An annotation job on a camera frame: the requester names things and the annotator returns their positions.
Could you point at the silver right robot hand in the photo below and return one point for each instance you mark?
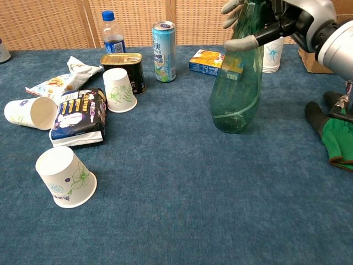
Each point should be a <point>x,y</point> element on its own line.
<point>309,16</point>

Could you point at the green spray bottle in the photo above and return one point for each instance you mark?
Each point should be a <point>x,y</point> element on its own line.
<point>237,96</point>

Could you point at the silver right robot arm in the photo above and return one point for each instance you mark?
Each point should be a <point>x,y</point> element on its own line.
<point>339,47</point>

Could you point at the cola bottle with blue cap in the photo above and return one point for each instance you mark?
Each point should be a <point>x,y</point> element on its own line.
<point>113,41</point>

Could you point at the open cardboard box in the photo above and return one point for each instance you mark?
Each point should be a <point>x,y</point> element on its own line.
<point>311,64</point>

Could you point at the paper cup with blue flower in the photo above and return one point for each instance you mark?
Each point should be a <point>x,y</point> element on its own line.
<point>273,58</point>

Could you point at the orange and blue carton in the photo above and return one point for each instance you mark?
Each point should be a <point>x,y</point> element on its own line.
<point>204,63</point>

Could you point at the black and green work glove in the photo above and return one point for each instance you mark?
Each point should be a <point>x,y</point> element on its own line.
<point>336,138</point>

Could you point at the tall light blue can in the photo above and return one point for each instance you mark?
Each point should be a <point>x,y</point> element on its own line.
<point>164,55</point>

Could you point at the black tin with gold lid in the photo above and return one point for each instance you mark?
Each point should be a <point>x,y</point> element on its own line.
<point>129,66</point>

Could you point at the paper cup with green leaves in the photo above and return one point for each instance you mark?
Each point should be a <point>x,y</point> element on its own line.
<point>118,91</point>

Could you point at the blue carpet table cover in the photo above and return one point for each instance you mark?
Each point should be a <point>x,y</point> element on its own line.
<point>176,207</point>

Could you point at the dark blue snack pack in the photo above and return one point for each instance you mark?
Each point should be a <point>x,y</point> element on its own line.
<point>77,116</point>

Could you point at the woven bamboo folding screen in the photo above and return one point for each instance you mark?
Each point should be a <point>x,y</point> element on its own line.
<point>55,22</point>

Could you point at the white snack bag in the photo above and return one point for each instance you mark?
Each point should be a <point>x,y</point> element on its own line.
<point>55,82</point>

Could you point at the paper cup with green flower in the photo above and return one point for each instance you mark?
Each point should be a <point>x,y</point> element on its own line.
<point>66,176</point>

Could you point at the paper cup with purple flower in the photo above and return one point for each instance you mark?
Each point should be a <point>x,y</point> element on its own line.
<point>19,110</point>

